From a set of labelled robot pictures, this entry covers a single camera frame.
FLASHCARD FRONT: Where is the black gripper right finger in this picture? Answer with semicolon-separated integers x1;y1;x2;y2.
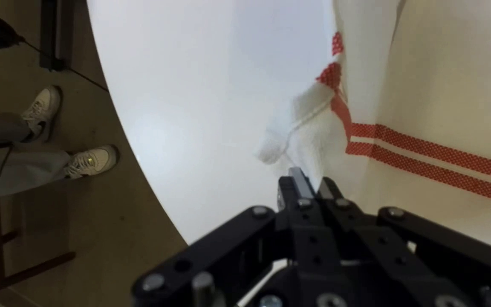
315;175;491;307

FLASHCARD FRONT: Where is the white shoe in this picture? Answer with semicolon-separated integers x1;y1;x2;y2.
62;143;119;180
20;83;64;143

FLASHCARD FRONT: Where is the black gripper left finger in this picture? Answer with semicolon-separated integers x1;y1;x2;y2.
129;167;344;307

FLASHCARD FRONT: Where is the white towel with red stripes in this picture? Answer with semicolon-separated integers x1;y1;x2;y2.
255;0;491;254

